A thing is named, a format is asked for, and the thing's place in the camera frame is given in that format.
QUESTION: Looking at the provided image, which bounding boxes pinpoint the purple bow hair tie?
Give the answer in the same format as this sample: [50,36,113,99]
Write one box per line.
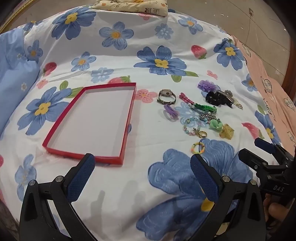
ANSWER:
[164,104,180,120]

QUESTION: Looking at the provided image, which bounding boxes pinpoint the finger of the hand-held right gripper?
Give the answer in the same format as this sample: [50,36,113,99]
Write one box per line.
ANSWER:
[238,148,270,173]
[254,138,295,160]

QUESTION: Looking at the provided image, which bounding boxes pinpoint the cream printed pillow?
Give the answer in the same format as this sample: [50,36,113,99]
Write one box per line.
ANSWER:
[90,0,169,17]

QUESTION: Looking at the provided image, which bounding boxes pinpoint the yellow flower hair clip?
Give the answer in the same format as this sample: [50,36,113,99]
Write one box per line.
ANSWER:
[219,124,235,141]

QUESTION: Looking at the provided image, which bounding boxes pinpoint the brown wooden bed frame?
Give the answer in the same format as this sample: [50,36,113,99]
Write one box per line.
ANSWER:
[281,44,296,105]

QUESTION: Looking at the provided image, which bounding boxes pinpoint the pink printed sheet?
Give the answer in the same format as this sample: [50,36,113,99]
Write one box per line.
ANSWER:
[231,35,296,149]

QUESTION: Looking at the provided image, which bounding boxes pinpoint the black hair claw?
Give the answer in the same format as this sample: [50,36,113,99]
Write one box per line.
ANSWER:
[205,90,234,108]

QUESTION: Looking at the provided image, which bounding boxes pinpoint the rainbow rubber band ring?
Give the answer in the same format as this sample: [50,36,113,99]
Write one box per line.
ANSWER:
[191,142,206,155]

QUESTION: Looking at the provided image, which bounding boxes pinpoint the red shallow box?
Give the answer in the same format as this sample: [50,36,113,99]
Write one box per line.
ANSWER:
[42,82,137,166]

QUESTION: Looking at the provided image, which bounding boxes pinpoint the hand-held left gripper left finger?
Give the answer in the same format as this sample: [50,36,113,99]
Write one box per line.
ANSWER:
[19,153,97,241]

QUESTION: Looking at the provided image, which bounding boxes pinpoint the green flower hair tie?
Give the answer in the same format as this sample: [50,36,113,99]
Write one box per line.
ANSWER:
[209,118,224,132]

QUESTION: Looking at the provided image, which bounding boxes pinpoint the pink hair clip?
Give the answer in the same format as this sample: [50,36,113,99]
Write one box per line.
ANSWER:
[179,93,195,105]

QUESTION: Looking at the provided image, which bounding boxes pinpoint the green woven bracelet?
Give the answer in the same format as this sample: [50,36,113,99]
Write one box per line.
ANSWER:
[188,103,218,114]

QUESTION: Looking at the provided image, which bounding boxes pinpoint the person's right hand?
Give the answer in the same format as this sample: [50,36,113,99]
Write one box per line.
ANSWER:
[263,193,292,230]

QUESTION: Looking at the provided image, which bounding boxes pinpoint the pastel bead bracelet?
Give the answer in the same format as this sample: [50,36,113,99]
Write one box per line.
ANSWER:
[183,117,206,137]

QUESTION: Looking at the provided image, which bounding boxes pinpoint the silver wrist watch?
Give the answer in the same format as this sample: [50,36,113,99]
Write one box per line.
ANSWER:
[157,89,176,105]

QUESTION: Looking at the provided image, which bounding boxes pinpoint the golden frame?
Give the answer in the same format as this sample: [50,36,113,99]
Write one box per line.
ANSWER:
[0,0,40,35]

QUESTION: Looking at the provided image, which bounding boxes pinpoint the silver pearl hair clip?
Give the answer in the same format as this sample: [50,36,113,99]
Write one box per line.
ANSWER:
[222,89,243,110]

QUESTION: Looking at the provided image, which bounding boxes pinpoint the blue floral bedsheet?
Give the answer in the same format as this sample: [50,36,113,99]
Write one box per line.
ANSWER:
[0,5,281,241]

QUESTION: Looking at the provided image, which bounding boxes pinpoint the silver beaded ornament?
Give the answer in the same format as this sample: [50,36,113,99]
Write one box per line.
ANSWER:
[199,112,216,124]

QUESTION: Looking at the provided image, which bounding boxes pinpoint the purple flower hair clip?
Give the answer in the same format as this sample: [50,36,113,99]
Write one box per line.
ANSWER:
[198,80,217,93]

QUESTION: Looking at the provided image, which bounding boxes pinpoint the light blue pillow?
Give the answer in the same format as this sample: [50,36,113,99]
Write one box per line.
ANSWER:
[0,28,41,137]

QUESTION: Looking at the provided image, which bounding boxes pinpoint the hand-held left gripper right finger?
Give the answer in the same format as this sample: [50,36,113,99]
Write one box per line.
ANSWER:
[190,153,266,241]

